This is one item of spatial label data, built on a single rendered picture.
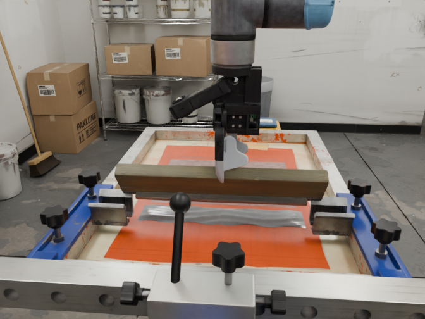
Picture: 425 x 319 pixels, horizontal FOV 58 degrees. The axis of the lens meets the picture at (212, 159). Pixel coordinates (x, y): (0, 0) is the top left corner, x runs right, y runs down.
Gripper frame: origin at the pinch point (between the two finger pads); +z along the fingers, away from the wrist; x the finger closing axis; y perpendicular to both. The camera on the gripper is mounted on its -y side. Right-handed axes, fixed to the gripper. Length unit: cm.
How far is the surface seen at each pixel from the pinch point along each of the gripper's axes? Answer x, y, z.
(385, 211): 184, 109, 109
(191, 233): -1.0, -5.3, 13.7
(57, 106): 274, -169, 62
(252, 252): -6.4, 6.9, 13.7
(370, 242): -8.0, 27.4, 9.0
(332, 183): 18.1, 26.4, 10.2
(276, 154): 44.8, 14.9, 13.8
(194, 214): 6.0, -5.7, 13.2
